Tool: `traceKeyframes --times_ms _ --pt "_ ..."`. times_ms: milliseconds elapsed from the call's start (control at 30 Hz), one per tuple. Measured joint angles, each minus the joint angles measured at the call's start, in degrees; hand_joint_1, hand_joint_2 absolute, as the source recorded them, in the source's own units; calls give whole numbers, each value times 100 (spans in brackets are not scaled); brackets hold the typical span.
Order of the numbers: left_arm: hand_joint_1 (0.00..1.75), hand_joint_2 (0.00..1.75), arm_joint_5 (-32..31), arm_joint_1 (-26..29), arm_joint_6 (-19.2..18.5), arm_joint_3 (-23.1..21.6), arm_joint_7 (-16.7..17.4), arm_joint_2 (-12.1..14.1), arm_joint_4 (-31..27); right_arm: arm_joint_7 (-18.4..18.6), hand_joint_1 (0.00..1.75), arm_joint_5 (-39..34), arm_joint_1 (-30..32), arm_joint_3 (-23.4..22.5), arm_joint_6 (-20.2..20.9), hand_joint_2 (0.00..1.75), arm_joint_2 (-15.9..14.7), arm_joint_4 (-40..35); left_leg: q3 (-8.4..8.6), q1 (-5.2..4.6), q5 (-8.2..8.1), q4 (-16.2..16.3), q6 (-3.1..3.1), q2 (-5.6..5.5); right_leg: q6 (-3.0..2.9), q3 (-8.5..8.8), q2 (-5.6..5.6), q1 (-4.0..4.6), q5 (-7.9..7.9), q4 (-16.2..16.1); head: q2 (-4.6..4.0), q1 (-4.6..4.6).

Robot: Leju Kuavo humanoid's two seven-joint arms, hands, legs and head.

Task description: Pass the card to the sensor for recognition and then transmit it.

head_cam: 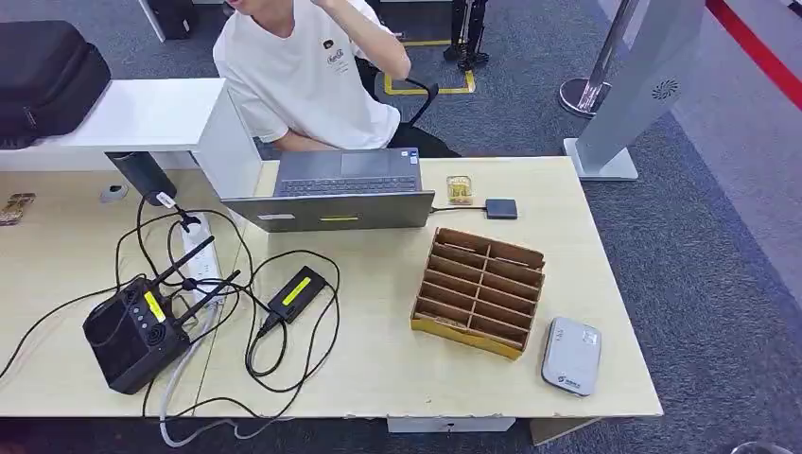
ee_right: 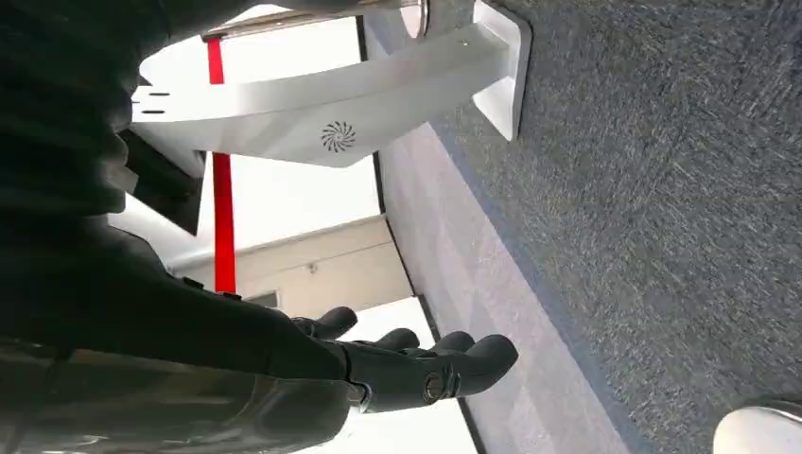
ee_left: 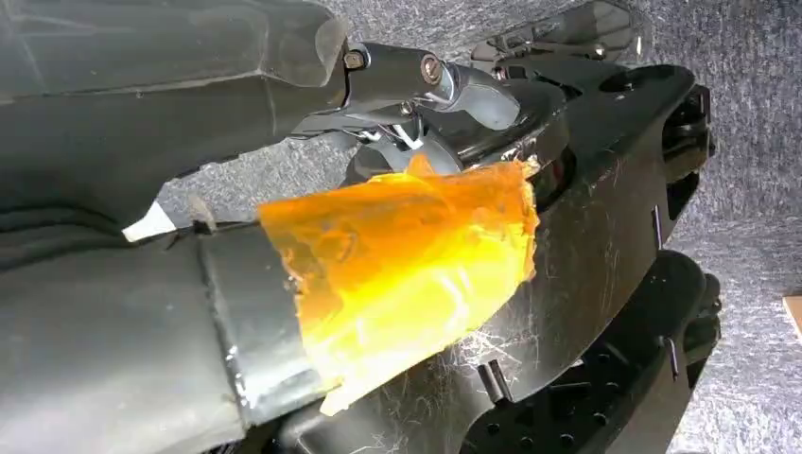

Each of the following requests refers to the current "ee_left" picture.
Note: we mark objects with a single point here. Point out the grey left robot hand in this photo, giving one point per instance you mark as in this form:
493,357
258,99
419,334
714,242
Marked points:
125,351

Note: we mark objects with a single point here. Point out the pale wooden panel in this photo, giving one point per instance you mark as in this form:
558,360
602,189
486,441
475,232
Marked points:
794,316

